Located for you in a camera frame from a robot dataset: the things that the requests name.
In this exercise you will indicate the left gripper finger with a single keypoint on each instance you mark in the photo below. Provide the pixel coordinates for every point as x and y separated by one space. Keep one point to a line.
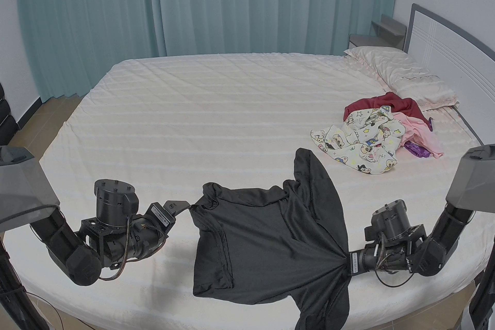
176 209

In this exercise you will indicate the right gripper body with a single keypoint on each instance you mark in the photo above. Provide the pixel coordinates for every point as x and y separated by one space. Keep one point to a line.
365 262

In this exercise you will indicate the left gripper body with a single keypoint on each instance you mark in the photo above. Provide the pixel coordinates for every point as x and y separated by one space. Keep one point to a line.
152 228

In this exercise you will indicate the black T-shirt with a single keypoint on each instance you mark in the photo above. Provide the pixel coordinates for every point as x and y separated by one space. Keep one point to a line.
263 243

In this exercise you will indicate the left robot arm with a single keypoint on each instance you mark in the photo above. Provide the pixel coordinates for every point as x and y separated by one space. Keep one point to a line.
23 181

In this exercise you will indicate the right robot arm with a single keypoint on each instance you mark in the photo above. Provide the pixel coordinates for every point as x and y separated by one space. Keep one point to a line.
471 177

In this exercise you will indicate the bed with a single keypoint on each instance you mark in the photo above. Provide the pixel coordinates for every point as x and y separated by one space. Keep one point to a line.
212 108

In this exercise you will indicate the white printed pyjama top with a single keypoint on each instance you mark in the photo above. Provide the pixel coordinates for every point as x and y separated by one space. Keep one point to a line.
363 154

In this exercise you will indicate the purple garment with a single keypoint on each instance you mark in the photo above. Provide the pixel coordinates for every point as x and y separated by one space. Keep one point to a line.
417 149

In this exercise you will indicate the pink garment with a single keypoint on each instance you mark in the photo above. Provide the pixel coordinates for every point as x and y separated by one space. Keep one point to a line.
421 135

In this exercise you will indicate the dark red garment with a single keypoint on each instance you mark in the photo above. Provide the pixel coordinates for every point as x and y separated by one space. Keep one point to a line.
402 106

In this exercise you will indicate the black padded chair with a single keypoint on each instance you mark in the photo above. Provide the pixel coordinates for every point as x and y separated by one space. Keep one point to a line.
7 115

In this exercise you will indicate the cream pillow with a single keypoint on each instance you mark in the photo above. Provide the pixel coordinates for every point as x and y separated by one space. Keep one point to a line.
406 77

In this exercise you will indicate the grey bedside table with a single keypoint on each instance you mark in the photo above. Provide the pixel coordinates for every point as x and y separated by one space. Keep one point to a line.
386 39

